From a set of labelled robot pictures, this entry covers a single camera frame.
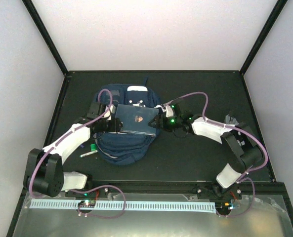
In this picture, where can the dark blue notebook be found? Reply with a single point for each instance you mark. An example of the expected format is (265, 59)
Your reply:
(135, 120)

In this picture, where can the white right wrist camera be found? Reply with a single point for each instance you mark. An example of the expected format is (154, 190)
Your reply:
(165, 111)

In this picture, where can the green capped marker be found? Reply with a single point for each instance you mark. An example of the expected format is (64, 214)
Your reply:
(93, 147)

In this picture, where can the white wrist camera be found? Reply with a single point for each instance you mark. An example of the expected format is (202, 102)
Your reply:
(165, 111)
(108, 114)

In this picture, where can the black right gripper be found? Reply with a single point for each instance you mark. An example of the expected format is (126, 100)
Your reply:
(159, 121)

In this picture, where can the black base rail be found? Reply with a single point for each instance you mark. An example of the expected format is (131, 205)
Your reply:
(203, 189)

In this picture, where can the navy blue student backpack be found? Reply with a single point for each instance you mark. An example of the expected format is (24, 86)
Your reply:
(126, 148)

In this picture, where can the white slotted cable duct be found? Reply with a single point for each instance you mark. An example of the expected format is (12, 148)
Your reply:
(172, 206)

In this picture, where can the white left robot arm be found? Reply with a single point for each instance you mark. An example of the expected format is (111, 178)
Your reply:
(44, 174)

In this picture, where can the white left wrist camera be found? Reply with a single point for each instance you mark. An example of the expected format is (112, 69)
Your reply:
(108, 114)

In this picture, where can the grey pencil pouch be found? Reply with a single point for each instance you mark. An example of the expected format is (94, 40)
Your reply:
(230, 119)

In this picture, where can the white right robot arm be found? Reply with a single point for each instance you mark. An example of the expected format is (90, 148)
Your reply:
(246, 150)

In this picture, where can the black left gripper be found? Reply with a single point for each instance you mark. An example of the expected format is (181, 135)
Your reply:
(115, 126)

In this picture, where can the white green pen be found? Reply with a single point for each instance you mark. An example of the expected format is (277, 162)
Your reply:
(87, 154)

